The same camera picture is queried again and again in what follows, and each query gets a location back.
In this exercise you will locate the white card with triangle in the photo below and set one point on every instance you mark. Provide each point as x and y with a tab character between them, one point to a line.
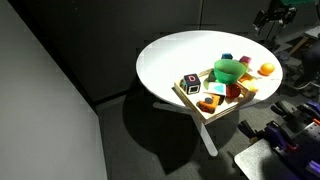
217	88

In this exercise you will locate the black letter D cube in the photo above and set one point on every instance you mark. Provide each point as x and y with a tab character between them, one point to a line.
191	83

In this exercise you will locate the wooden tray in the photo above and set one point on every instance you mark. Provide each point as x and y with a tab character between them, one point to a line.
227	106

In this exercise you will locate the black pegboard plate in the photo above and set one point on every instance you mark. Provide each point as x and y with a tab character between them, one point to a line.
305	160

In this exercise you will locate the orange and black block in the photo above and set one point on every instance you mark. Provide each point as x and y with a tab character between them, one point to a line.
209	102

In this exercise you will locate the orange ball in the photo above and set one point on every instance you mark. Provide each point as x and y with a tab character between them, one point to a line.
267	69

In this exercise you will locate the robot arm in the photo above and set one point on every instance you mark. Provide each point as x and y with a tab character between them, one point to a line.
281	11

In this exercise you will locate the purple clamp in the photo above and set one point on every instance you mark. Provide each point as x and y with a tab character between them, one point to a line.
277	137

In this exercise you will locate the blue block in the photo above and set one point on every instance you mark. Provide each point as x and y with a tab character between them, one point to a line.
227	56

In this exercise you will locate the yellow banana toy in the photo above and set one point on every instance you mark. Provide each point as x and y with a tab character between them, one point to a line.
249	82

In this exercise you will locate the magenta block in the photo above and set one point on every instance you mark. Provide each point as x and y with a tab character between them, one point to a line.
245	59

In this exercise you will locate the red tomato toy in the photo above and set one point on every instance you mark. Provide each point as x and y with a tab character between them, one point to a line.
233	91

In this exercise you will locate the round white table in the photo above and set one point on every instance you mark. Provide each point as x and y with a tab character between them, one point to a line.
170	58

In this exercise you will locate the black clamp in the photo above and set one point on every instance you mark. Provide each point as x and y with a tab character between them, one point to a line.
246	129

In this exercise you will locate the green bowl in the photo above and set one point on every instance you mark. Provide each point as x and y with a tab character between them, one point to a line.
228	71

